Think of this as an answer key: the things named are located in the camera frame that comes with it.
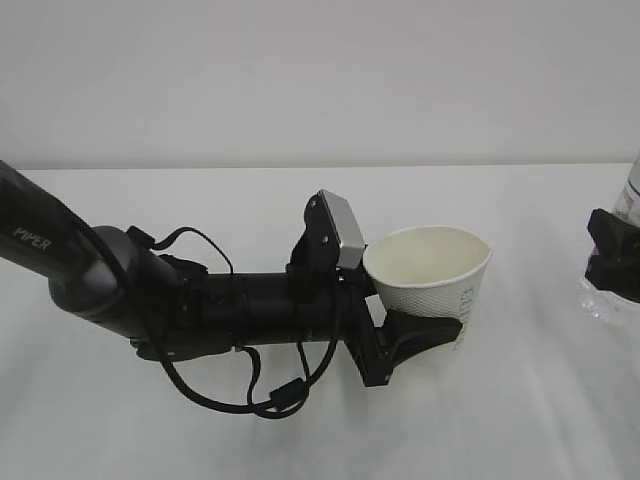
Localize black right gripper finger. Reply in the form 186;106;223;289
587;209;639;259
585;255;639;303

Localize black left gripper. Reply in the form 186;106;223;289
184;267;463;389

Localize clear water bottle red label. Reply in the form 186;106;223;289
580;161;639;329

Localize white paper cup green logo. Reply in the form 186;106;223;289
362;225;492;349

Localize black Piper left robot arm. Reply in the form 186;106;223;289
1;165;462;387

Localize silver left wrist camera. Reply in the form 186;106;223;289
287;188;366;281

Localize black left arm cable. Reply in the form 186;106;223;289
84;224;346;419

